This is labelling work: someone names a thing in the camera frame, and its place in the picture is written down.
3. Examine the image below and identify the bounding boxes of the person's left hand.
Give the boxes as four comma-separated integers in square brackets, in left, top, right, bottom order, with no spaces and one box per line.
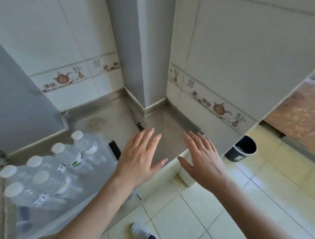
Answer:
[112,127,169,189]

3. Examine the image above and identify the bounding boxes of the person's right hand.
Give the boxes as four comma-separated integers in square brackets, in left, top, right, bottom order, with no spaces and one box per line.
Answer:
[177,131,229,190]

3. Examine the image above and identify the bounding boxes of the clear plastic storage bin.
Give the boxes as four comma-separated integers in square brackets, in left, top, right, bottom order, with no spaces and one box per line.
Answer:
[0,130,121,239]

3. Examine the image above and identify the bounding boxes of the pile of water bottles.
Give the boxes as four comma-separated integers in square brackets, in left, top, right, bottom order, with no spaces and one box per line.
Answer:
[0,130,104,211]

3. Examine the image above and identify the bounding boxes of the person's right forearm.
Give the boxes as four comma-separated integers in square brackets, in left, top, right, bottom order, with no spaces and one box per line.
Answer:
[210,179,295,239]

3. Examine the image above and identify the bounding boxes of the person's white sneaker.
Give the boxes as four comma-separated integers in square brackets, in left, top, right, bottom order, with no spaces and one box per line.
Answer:
[130,223,154,239]

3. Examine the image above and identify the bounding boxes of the black round bin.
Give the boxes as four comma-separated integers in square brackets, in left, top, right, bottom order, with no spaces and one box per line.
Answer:
[224,135,258,163]

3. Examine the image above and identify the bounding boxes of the pink cabinet with steel top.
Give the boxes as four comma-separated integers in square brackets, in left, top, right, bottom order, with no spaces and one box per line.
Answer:
[263,78,315,151]

